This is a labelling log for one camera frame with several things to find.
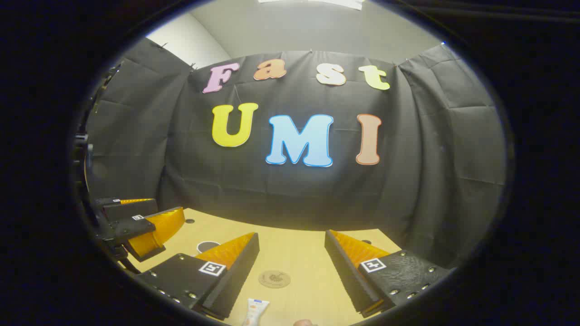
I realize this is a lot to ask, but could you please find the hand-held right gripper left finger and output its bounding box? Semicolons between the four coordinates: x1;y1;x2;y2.
135;232;260;321

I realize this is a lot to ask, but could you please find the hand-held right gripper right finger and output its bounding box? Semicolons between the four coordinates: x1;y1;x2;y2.
324;230;450;319

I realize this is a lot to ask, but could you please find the white toothpaste tube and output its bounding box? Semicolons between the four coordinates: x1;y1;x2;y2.
242;298;270;326

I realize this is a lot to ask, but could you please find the round brown coaster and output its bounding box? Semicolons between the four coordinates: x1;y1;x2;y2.
258;270;291;289

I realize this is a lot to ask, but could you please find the light wooden desktop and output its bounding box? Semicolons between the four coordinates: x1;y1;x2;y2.
128;207;401;326

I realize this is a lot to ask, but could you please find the black backdrop cloth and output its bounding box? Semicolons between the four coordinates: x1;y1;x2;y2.
86;38;507;270

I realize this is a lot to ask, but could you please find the white ceiling light panel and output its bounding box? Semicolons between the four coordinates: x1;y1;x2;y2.
257;0;364;10

